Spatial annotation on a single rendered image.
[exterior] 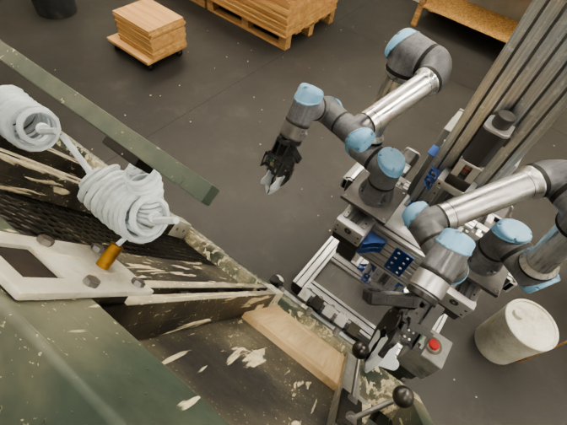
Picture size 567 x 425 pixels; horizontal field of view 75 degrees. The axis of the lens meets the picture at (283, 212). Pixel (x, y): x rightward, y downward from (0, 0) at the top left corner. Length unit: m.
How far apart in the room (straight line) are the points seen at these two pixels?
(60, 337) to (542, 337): 2.46
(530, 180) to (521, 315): 1.50
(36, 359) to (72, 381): 0.03
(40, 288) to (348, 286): 2.08
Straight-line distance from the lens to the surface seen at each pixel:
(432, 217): 1.00
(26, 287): 0.36
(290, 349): 1.05
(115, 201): 0.46
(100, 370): 0.32
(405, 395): 0.75
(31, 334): 0.33
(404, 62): 1.36
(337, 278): 2.34
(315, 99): 1.06
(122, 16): 4.15
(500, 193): 1.09
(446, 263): 0.85
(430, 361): 1.52
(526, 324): 2.57
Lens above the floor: 2.24
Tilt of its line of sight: 53 degrees down
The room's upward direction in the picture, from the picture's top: 11 degrees clockwise
